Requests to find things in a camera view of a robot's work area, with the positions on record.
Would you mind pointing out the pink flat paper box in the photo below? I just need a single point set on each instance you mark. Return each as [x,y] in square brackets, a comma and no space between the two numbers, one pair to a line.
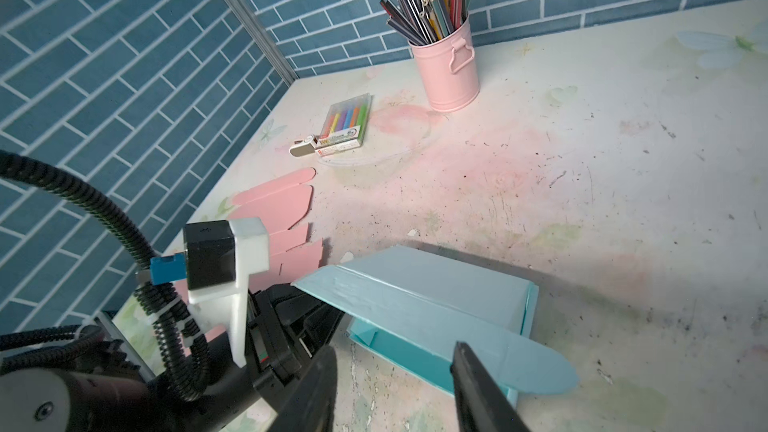
[282,204]

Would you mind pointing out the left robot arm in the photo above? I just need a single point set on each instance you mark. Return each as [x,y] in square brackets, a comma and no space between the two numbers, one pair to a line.
[95,389]

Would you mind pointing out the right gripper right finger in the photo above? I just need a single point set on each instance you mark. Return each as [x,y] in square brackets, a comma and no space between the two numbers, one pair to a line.
[480,404]

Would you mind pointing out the pink metal pencil cup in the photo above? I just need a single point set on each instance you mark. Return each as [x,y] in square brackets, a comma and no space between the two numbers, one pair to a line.
[448,69]

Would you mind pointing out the bundle of coloured pencils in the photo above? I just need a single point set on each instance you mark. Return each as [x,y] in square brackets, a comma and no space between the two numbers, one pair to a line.
[425,22]

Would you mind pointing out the light blue paper box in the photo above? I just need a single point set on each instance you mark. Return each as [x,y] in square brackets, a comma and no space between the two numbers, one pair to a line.
[412,307]

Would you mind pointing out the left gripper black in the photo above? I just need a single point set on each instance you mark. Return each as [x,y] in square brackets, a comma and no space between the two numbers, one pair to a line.
[201,389]

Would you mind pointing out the clear highlighter marker pack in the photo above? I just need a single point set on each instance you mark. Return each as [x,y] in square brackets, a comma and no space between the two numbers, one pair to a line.
[345,126]

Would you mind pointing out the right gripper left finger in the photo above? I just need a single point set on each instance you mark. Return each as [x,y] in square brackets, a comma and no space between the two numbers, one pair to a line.
[312,404]

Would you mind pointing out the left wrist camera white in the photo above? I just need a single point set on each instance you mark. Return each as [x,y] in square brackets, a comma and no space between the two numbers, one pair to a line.
[218,260]

